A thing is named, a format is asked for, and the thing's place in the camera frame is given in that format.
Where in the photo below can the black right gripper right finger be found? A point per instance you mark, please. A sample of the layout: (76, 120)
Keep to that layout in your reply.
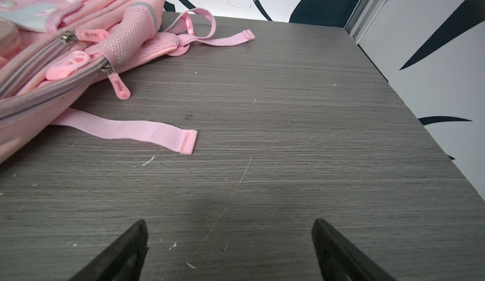
(339, 259)

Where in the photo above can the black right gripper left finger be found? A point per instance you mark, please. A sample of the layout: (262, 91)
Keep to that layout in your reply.
(121, 260)

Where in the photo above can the pink student backpack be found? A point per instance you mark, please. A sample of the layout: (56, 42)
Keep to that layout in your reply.
(53, 50)

